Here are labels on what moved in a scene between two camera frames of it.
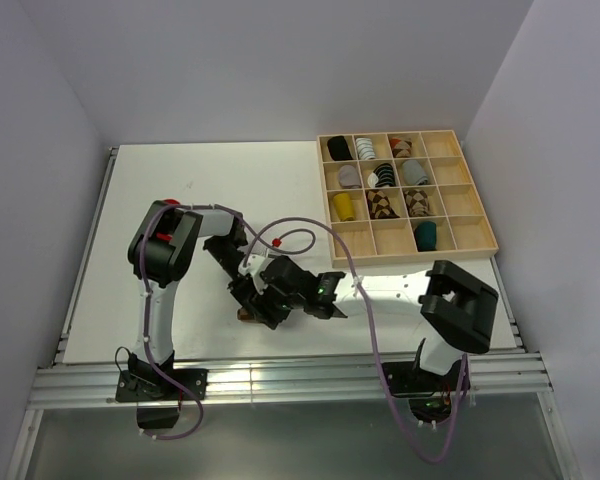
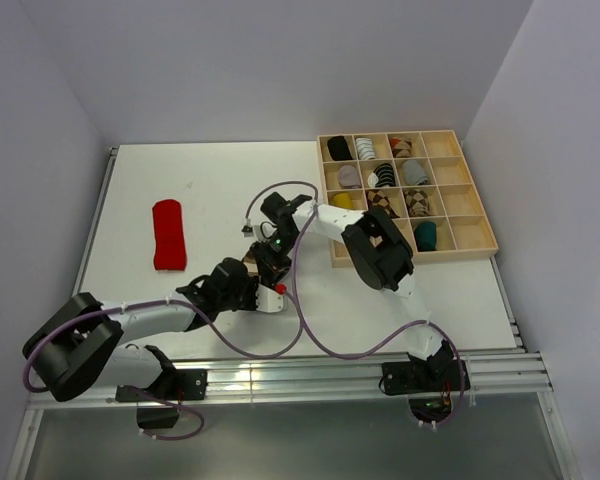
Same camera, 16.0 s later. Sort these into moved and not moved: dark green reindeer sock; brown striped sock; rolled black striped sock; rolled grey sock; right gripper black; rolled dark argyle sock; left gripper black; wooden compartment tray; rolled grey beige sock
Moved: brown striped sock; right gripper black; left gripper black
Not moved: rolled dark argyle sock; rolled grey beige sock; dark green reindeer sock; wooden compartment tray; rolled grey sock; rolled black striped sock
